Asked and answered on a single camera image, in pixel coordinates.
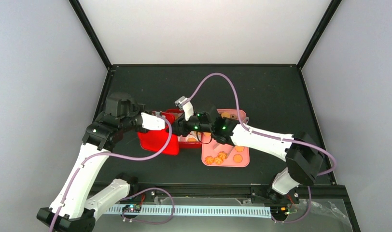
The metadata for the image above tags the red cookie tin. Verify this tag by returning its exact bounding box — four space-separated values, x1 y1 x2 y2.
166 109 203 148

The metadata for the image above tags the pink tray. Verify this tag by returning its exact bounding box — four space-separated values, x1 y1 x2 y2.
201 109 251 168

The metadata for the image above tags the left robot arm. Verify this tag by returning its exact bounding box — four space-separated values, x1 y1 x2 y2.
37 93 173 232

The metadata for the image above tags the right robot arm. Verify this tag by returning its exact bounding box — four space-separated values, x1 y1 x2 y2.
172 109 324 203

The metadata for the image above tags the orange round cookie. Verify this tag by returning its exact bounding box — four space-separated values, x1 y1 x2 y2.
221 112 230 118
233 154 243 163

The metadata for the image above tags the orange swirl cookie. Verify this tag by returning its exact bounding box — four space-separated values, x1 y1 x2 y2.
204 156 215 165
214 156 224 165

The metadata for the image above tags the left circuit board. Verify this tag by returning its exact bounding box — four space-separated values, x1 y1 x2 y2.
122 204 142 216

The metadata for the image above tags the circuit board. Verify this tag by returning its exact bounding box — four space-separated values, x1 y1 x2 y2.
122 204 142 216
270 207 297 215

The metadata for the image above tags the right circuit board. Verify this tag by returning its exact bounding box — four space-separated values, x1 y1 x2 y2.
270 207 297 215

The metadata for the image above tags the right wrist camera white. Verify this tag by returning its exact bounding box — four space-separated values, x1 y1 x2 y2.
174 96 195 121

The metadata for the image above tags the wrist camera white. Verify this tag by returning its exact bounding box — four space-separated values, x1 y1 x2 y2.
140 111 166 131
174 96 195 121

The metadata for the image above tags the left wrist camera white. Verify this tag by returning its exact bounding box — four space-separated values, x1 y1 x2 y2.
140 111 166 131

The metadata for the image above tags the white slotted cable duct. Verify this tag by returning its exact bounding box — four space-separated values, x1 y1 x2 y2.
105 204 272 219

